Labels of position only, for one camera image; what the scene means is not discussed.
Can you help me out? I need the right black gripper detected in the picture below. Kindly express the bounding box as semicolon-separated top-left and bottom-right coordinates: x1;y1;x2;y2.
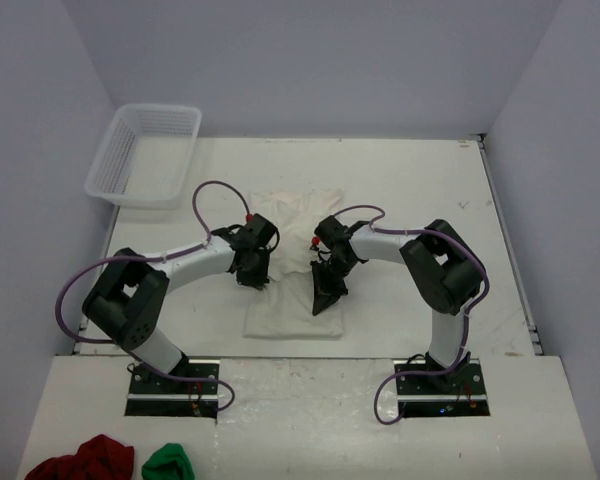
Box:
312;256;358;317

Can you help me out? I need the white t shirt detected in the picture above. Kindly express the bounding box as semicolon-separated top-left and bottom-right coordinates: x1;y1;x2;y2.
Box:
243;188;344;340

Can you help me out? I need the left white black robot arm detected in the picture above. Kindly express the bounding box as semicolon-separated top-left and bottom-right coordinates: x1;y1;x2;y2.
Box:
82;214;280;393

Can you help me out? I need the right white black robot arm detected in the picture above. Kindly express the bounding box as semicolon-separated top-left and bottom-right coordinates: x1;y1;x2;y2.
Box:
310;215;488;393

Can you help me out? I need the white plastic basket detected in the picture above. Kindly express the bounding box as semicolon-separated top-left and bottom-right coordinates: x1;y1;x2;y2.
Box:
84;103;202;210

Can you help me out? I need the green t shirt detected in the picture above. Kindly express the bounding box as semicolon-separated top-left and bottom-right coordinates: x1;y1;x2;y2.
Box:
141;443;196;480

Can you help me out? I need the red t shirt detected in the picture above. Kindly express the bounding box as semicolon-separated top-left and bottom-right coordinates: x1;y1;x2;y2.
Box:
25;434;135;480

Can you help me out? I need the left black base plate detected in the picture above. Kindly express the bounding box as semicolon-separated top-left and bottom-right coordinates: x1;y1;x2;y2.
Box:
124;358;220;420

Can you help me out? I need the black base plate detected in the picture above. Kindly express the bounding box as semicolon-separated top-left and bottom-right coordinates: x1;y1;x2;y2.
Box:
394;354;490;419
124;358;220;420

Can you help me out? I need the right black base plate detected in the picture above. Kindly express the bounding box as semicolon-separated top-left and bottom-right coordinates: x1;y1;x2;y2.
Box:
394;354;490;419

